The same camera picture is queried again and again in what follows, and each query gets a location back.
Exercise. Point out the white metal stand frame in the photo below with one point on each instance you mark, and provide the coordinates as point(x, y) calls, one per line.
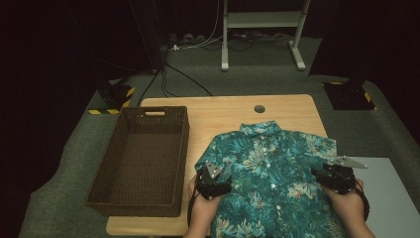
point(264, 20)

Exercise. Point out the black stand base plate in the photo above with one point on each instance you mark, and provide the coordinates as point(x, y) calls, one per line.
point(350, 97)

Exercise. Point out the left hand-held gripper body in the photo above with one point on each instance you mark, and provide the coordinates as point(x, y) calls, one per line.
point(208, 185)

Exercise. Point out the grey floor carpet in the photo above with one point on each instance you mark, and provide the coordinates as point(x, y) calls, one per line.
point(264, 82)

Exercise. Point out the light grey board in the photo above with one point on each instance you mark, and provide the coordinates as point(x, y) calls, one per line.
point(393, 198)

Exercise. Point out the dark power strip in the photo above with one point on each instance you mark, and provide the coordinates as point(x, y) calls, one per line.
point(186, 38)

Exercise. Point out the brown wicker basket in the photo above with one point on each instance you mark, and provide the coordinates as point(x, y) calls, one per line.
point(142, 165)

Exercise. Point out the person's right hand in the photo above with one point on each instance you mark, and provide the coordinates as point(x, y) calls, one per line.
point(345, 208)

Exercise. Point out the grey round table grommet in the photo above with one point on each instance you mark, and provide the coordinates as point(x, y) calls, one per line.
point(259, 109)

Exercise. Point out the teal floral shirt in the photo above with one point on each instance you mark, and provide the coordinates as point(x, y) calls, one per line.
point(267, 178)

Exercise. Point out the black base with yellow stripes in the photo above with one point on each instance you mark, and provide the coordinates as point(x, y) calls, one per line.
point(114, 94)

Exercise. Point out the person's left hand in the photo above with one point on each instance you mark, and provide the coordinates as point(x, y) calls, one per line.
point(203, 214)

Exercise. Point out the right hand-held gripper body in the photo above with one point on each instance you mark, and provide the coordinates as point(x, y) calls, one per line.
point(340, 177)

